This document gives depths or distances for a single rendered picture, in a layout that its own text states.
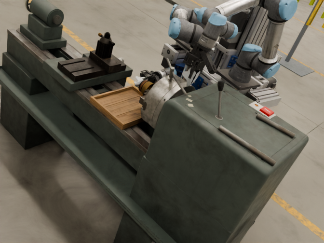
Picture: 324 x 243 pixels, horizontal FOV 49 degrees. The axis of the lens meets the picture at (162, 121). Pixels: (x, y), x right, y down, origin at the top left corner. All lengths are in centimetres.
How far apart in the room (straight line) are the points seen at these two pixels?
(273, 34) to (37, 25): 159
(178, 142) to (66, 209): 124
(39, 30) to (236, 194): 177
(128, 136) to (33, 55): 99
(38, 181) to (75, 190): 28
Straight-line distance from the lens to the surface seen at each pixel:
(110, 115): 207
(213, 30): 165
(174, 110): 166
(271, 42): 212
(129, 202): 209
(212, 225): 178
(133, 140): 200
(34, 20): 273
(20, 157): 301
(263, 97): 249
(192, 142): 165
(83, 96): 225
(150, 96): 185
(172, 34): 215
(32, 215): 264
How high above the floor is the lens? 209
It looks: 34 degrees down
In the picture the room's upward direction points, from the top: 20 degrees clockwise
